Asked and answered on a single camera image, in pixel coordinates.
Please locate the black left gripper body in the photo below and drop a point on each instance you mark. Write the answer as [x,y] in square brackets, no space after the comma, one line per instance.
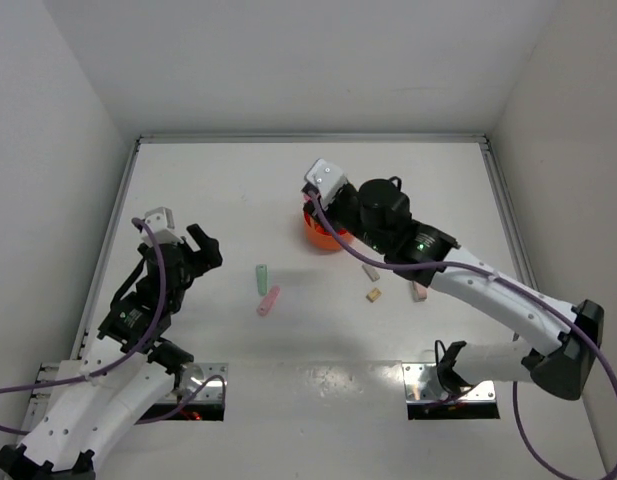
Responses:
[190,272]

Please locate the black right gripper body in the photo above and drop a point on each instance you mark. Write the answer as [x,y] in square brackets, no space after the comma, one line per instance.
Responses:
[342,215]

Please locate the green correction tape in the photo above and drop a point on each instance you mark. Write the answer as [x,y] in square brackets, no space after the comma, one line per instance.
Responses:
[261,272]

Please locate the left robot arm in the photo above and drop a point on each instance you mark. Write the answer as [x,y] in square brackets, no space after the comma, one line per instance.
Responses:
[129,374]

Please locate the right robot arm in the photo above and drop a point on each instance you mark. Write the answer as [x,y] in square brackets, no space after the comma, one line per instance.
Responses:
[556,340]

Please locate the grey eraser block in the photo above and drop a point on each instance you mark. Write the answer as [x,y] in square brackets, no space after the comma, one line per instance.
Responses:
[371,272]

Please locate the orange round desk organizer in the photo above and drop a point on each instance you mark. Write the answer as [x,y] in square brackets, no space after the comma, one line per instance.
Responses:
[318,236]

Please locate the pink correction tape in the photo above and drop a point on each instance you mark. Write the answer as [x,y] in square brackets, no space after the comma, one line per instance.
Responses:
[268,301]

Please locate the small yellow eraser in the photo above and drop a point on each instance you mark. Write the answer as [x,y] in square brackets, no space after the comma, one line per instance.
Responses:
[373,295]

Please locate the pale pink eraser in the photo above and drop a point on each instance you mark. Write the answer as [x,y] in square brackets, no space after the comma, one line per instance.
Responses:
[419,292]

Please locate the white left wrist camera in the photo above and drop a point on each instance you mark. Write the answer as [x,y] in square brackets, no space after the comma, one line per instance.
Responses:
[161,222]

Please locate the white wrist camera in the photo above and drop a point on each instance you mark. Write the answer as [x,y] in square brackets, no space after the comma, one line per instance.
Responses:
[327,179]
[161,222]

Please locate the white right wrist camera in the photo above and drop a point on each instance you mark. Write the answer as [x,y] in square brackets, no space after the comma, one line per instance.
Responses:
[327,179]

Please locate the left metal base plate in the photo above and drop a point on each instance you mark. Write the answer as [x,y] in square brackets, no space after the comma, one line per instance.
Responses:
[207,379]

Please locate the metal base plate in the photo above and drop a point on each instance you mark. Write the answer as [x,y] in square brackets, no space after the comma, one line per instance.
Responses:
[423,388]
[207,379]

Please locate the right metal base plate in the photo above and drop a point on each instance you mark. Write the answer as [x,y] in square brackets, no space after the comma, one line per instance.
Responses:
[423,388]

